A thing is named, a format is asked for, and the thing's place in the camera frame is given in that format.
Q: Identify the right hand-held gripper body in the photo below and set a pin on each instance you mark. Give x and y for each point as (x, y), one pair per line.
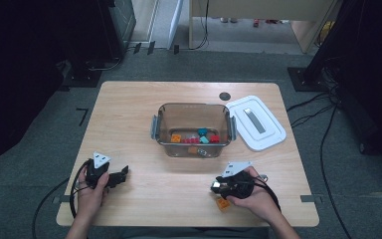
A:
(240, 186)

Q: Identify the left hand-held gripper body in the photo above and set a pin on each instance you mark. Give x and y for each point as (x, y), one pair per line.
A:
(96, 172)

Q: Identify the silver toy brick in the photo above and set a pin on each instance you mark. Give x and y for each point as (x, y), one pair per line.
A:
(216, 186)
(202, 152)

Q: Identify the small red toy brick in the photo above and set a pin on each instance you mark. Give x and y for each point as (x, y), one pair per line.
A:
(214, 138)

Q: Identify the light blue toy brick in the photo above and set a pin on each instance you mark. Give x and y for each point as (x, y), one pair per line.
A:
(204, 139)

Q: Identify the long red toy brick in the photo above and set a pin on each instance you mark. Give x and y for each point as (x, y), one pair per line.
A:
(190, 140)

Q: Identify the dark teal toy brick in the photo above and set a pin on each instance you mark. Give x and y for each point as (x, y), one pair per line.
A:
(202, 131)

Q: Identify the grey transparent storage container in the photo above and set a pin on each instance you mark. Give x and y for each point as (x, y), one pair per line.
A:
(192, 116)

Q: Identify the white container lid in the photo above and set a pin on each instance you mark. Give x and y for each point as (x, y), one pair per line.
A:
(245, 109)

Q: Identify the person's right hand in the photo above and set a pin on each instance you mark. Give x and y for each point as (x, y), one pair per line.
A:
(262, 199)

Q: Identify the person's left hand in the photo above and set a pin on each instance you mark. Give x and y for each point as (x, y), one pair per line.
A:
(89, 202)

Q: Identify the grey tape piece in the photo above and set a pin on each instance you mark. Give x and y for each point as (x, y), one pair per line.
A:
(59, 199)
(311, 198)

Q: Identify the black angled floor tape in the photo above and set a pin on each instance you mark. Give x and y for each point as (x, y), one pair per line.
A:
(84, 116)

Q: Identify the round dark table grommet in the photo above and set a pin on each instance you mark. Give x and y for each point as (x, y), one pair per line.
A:
(225, 96)

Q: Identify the black stand base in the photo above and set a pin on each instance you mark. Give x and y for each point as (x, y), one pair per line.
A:
(83, 78)
(303, 79)

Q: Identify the black floor tape strip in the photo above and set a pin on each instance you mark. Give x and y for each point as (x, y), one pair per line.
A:
(176, 49)
(137, 48)
(151, 48)

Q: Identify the dark curtain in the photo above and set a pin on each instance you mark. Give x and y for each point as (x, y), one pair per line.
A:
(378, 66)
(13, 66)

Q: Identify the dark glass cabinet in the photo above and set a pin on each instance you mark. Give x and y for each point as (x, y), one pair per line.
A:
(122, 20)

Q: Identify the white panel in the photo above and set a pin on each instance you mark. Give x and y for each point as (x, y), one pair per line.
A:
(175, 20)

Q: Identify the small red object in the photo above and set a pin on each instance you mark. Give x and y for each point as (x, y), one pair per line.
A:
(256, 23)

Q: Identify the wooden desk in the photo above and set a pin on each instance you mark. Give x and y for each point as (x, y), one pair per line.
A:
(262, 8)

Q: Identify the yellow object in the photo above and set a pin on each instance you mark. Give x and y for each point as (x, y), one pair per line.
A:
(326, 31)

